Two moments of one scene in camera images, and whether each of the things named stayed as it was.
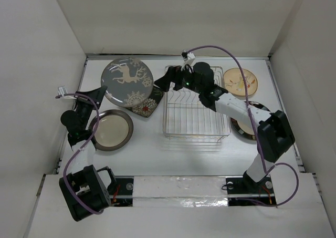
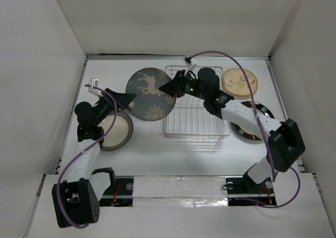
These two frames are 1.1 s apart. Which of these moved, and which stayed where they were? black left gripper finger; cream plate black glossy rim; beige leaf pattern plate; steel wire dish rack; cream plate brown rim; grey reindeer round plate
Moved: grey reindeer round plate; black left gripper finger
Stayed: beige leaf pattern plate; cream plate black glossy rim; cream plate brown rim; steel wire dish rack
